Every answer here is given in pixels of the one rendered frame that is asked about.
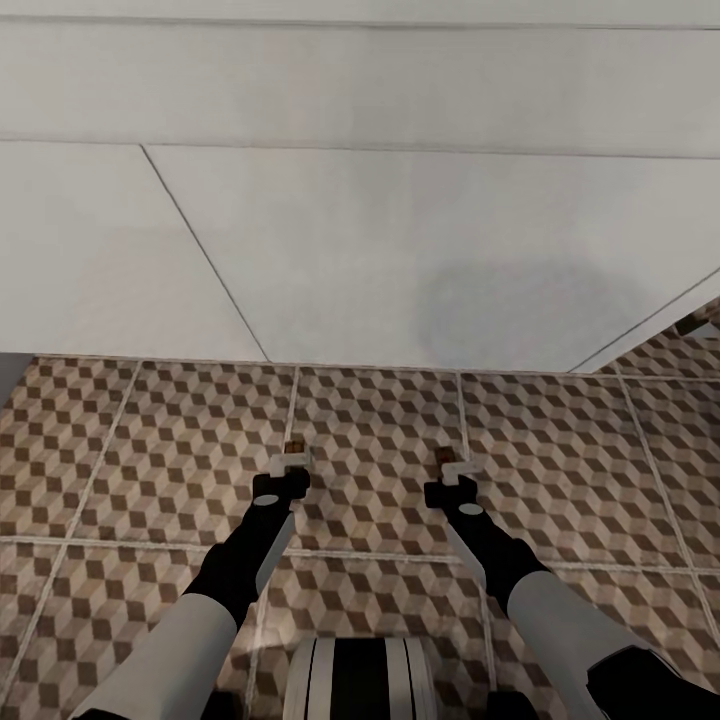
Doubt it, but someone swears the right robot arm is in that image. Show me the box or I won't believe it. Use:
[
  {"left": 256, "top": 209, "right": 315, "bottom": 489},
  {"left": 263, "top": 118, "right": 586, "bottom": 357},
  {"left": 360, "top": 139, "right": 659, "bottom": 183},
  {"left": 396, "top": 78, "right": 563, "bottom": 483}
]
[{"left": 424, "top": 461, "right": 720, "bottom": 720}]

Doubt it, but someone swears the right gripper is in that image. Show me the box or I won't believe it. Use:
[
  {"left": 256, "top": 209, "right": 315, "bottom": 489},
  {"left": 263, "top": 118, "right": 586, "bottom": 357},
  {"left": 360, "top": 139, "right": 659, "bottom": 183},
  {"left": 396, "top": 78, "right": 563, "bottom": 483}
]
[{"left": 424, "top": 477, "right": 477, "bottom": 511}]

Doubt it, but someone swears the mousetrap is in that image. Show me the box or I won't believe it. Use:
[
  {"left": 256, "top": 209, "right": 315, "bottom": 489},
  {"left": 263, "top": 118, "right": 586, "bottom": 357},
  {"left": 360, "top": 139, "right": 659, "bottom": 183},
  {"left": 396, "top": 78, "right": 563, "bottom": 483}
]
[
  {"left": 433, "top": 446, "right": 455, "bottom": 480},
  {"left": 284, "top": 439, "right": 305, "bottom": 473}
]

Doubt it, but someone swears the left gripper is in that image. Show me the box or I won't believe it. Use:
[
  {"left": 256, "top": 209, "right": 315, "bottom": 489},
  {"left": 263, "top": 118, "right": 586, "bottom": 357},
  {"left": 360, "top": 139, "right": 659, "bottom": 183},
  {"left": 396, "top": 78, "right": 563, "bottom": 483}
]
[{"left": 253, "top": 469, "right": 310, "bottom": 499}]

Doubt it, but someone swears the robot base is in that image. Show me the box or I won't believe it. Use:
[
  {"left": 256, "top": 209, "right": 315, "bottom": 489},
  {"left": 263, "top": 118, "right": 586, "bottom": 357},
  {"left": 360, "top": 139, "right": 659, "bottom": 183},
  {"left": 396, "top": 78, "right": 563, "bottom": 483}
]
[{"left": 200, "top": 689, "right": 539, "bottom": 720}]

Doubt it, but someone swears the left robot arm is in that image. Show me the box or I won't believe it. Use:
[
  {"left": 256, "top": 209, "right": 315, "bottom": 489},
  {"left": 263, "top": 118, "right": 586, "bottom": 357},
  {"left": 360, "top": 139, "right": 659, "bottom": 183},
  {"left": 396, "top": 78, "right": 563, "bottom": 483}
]
[{"left": 68, "top": 453, "right": 315, "bottom": 720}]

